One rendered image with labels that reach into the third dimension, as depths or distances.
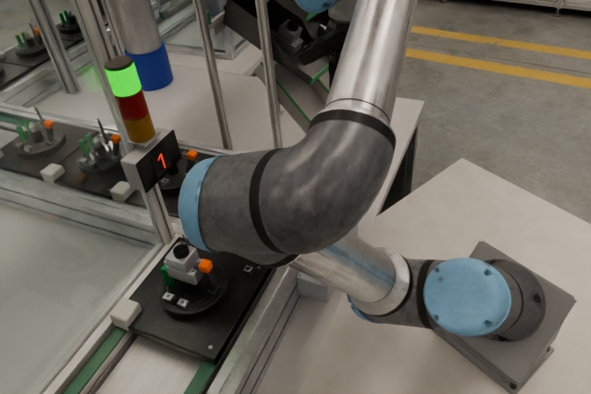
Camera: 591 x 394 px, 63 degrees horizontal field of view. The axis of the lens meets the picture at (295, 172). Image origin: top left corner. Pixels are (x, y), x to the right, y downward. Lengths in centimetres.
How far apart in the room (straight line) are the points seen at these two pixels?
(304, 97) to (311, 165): 90
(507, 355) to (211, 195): 68
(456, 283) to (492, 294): 5
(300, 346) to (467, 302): 40
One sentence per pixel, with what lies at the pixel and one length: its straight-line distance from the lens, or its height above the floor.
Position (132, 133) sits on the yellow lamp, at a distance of 96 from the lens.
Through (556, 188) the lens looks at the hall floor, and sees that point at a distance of 290.
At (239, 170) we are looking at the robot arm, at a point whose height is 146.
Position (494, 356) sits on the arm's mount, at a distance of 103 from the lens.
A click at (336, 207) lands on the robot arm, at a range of 47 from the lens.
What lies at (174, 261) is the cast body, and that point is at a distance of 96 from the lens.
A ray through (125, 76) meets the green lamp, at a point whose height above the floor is 140.
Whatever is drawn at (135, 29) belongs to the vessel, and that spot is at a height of 111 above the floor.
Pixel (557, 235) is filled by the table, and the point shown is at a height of 86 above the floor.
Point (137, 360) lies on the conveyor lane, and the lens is 106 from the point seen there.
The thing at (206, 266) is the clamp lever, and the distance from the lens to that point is 94.
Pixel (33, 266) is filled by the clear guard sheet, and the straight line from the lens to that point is 92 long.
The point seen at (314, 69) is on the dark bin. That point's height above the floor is 120.
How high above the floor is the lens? 177
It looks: 39 degrees down
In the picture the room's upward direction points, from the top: 6 degrees counter-clockwise
